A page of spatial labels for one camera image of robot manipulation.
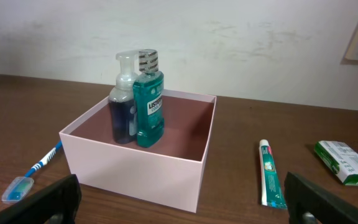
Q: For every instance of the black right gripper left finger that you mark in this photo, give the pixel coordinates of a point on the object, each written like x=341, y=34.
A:
x=57, y=203

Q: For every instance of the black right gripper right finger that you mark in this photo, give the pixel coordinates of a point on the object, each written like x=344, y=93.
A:
x=310, y=203

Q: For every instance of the green white toothpaste tube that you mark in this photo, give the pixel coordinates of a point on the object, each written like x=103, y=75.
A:
x=271, y=193

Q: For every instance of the green white soap box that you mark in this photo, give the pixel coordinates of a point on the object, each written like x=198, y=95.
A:
x=341, y=159

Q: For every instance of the blue mouthwash bottle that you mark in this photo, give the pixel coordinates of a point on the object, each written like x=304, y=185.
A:
x=148, y=89

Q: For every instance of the blue white toothbrush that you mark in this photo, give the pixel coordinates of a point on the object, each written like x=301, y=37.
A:
x=22, y=185

